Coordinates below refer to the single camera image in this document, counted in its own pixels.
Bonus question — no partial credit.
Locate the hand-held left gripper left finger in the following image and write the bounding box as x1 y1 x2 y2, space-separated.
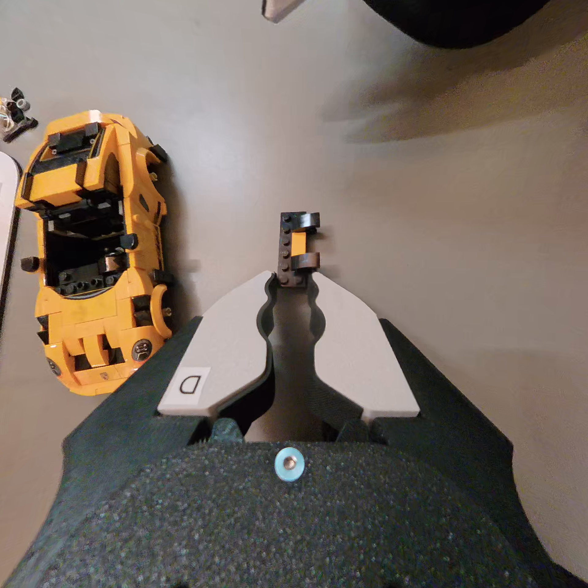
157 271 276 419

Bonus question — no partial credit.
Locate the pile of small lego pieces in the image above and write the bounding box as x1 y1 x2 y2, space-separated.
0 87 38 142

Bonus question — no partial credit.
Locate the yellow lego car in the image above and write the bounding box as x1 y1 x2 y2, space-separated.
14 110 175 397

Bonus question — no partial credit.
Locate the black armrest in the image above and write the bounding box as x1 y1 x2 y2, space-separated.
363 0 552 49

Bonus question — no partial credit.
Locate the white stand base board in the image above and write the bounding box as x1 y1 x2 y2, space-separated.
0 152 23 331

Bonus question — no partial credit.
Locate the black yellow lego plate assembly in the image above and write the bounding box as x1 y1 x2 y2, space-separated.
277 211 322 289

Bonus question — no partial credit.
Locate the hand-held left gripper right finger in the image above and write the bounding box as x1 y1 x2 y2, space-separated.
309 273 420 421

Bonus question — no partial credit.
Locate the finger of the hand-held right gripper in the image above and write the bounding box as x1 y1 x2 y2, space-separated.
261 0 306 24

